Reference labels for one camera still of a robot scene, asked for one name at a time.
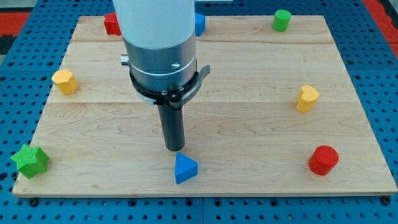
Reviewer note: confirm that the green star block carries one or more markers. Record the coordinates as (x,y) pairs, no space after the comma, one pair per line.
(30,161)

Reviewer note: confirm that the red cylinder block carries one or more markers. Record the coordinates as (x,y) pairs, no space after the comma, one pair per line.
(323,160)

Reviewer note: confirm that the yellow heart block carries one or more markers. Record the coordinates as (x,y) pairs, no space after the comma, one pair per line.
(307,98)

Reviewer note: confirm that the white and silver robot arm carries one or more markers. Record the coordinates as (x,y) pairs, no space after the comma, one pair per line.
(159,37)

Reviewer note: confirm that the black clamp with lever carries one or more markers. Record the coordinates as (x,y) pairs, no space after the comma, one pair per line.
(176,98)

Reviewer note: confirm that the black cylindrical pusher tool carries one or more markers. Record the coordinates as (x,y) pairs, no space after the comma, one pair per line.
(172,127)

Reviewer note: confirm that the blue cube block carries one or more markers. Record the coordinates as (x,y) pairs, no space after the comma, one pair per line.
(200,24)

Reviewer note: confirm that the yellow hexagon block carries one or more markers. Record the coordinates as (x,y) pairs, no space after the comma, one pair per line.
(65,81)

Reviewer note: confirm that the green cylinder block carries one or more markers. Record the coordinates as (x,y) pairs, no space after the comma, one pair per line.
(281,20)

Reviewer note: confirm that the wooden board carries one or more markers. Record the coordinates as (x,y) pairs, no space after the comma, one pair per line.
(242,127)

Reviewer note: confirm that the blue triangle block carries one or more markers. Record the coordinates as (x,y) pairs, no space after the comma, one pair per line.
(185,168)

